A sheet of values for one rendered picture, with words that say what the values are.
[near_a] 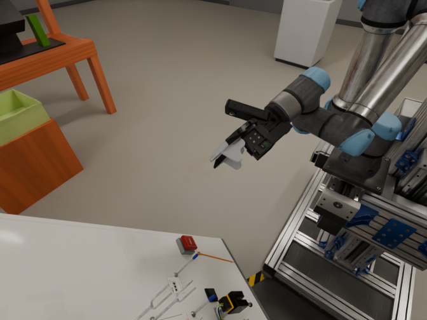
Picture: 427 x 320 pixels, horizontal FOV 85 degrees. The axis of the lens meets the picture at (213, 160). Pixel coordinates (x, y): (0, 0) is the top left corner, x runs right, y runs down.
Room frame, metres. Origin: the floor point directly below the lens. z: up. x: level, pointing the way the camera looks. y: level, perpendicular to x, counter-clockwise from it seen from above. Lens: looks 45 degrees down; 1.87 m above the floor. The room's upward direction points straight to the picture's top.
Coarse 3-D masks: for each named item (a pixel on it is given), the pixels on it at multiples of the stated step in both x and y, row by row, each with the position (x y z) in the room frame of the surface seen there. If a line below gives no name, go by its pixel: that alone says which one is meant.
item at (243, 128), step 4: (244, 124) 0.45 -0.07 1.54; (248, 124) 0.45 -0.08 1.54; (240, 128) 0.43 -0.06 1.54; (244, 128) 0.43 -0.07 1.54; (236, 132) 0.42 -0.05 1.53; (240, 132) 0.42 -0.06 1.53; (244, 132) 0.43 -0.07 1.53; (232, 136) 0.42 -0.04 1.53; (236, 136) 0.42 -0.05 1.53; (240, 136) 0.42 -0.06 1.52; (228, 140) 0.41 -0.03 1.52; (232, 140) 0.41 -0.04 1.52; (228, 144) 0.40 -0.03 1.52
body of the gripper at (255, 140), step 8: (272, 104) 0.50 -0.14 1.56; (272, 112) 0.49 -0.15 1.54; (280, 112) 0.47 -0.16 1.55; (248, 120) 0.47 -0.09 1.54; (256, 120) 0.48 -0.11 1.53; (272, 120) 0.48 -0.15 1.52; (280, 120) 0.47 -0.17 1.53; (248, 128) 0.44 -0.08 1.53; (256, 128) 0.44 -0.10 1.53; (264, 128) 0.44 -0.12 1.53; (272, 128) 0.46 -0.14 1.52; (280, 128) 0.45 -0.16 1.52; (288, 128) 0.45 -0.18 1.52; (248, 136) 0.44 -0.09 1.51; (256, 136) 0.44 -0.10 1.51; (264, 136) 0.43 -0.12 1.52; (272, 136) 0.43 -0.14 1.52; (280, 136) 0.44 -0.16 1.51; (248, 144) 0.42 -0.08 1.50; (256, 144) 0.42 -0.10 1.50; (264, 144) 0.42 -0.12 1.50; (272, 144) 0.43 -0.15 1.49; (248, 152) 0.44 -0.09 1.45; (256, 152) 0.41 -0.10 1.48; (264, 152) 0.44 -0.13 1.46
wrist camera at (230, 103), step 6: (228, 102) 0.51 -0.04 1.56; (234, 102) 0.51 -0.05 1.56; (240, 102) 0.51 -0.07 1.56; (228, 108) 0.50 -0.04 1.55; (234, 108) 0.50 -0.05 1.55; (240, 108) 0.50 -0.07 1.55; (246, 108) 0.50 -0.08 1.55; (252, 108) 0.50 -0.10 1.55; (258, 108) 0.50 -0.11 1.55; (228, 114) 0.51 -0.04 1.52; (234, 114) 0.51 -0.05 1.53; (240, 114) 0.50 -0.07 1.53; (246, 114) 0.49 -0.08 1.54; (252, 114) 0.48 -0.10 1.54; (258, 114) 0.48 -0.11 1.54; (264, 114) 0.48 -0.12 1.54; (246, 120) 0.50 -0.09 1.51; (264, 120) 0.47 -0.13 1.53
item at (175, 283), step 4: (168, 276) 0.23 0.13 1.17; (172, 276) 0.23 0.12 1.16; (168, 280) 0.22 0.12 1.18; (172, 280) 0.22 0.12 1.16; (176, 280) 0.23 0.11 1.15; (172, 284) 0.21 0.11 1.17; (176, 284) 0.21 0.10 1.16; (180, 284) 0.22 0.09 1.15; (172, 288) 0.20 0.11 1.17; (176, 288) 0.20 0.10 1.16; (180, 288) 0.21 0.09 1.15; (172, 292) 0.19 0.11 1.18; (176, 292) 0.19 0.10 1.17; (184, 292) 0.20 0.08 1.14
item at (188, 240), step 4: (184, 236) 0.38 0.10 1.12; (188, 236) 0.38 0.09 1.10; (184, 240) 0.36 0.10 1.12; (188, 240) 0.37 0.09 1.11; (192, 240) 0.37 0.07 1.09; (184, 244) 0.35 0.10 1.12; (188, 244) 0.35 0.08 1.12; (192, 244) 0.35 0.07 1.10; (188, 248) 0.34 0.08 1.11; (192, 248) 0.34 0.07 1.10; (196, 248) 0.35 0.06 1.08
